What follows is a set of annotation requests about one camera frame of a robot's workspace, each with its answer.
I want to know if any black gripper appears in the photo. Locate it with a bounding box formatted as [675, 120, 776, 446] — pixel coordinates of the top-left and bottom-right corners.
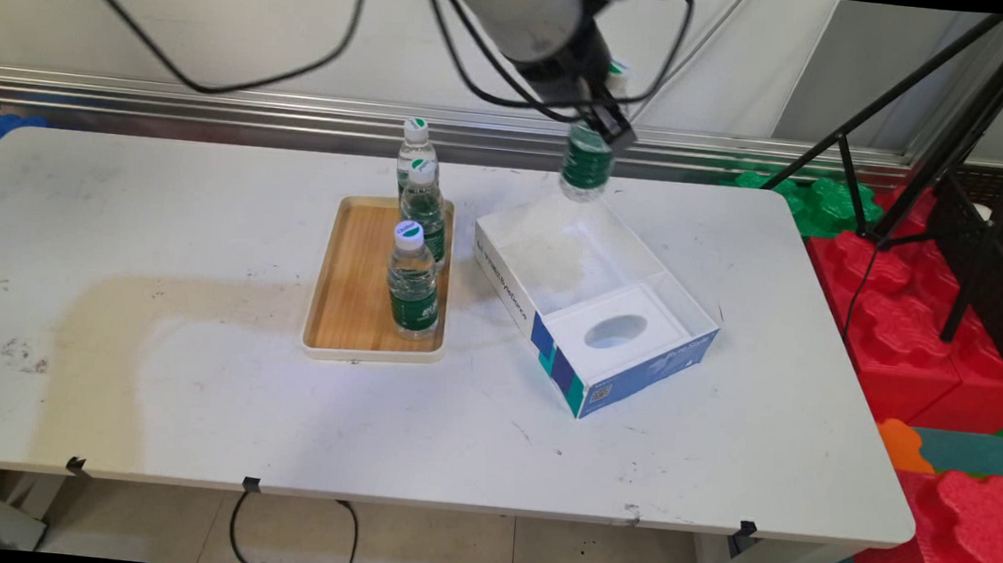
[510, 12, 647, 155]

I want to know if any green label water bottle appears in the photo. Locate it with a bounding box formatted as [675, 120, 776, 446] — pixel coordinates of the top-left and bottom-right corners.
[394, 156, 455, 271]
[394, 116, 444, 202]
[556, 57, 637, 207]
[383, 219, 449, 343]

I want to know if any white and blue cardboard box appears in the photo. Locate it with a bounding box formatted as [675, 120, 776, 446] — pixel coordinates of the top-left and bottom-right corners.
[459, 185, 730, 433]

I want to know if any green foam block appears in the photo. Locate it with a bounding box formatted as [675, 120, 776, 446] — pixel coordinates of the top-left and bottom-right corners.
[718, 169, 887, 244]

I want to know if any wooden tray with cream rim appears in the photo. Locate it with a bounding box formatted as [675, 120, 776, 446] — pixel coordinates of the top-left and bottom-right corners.
[301, 191, 459, 370]

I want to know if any black tripod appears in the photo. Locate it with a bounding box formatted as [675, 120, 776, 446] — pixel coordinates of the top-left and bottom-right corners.
[749, 0, 1003, 349]

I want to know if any large red foam block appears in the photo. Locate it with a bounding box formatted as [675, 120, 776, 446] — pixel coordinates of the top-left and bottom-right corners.
[793, 179, 1003, 435]

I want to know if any black flat panel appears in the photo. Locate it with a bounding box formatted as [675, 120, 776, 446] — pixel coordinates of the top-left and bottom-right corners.
[914, 176, 1003, 376]

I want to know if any orange foam piece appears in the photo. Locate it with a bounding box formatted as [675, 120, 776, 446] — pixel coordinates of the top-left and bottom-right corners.
[873, 418, 940, 476]

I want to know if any teal foam mat strip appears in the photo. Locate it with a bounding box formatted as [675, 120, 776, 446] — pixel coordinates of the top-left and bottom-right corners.
[910, 426, 1003, 480]

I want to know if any thin black cable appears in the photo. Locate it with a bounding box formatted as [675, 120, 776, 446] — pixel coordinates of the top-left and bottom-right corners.
[405, 0, 697, 136]

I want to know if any aluminium rail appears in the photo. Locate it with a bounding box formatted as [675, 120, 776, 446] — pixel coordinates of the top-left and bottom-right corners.
[0, 66, 916, 187]

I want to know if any long black cable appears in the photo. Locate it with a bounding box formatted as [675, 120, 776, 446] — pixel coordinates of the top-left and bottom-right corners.
[34, 0, 373, 108]

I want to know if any black cable under table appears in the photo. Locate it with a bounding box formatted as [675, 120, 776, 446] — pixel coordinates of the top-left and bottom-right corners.
[226, 489, 361, 563]

